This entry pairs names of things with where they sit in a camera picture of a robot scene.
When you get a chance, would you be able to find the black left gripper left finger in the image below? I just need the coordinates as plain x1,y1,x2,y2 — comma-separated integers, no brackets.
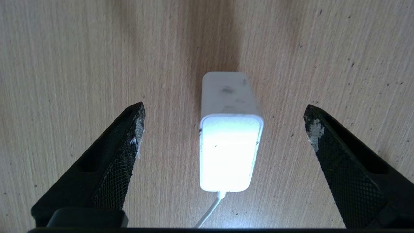
31,102,146,227

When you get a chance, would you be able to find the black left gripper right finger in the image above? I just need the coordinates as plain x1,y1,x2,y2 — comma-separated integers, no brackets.
303,104,414,228

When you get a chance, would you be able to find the white adapter cable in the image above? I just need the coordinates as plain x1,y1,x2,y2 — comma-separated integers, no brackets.
194,191,227,228

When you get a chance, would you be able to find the white power adapter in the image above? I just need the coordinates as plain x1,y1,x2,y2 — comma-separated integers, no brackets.
199,72,264,193

